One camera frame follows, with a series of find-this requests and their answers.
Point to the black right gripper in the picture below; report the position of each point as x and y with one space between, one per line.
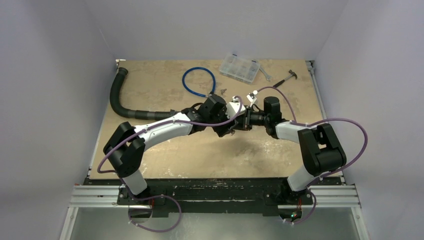
247 118

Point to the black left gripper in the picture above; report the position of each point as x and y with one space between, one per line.
225 128

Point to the blue cable lock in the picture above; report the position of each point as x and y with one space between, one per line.
208 86

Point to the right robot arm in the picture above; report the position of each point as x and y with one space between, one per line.
320 148

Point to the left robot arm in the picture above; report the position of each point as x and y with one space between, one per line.
126 147

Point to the silver open-end wrench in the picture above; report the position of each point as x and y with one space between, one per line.
267 76

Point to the clear plastic organizer box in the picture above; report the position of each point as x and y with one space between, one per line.
239 68

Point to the small black-handled hammer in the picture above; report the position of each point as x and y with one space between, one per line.
292 74

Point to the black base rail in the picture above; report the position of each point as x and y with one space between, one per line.
261 195

